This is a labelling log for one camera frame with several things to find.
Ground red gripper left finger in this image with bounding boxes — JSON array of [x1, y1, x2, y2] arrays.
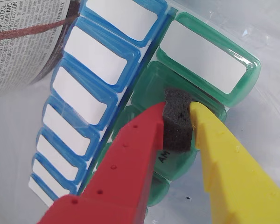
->
[[38, 88, 194, 224]]

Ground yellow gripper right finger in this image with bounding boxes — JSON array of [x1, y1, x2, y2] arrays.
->
[[189, 101, 280, 224]]

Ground weekly pill organizer box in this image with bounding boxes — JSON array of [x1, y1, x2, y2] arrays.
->
[[28, 0, 263, 208]]

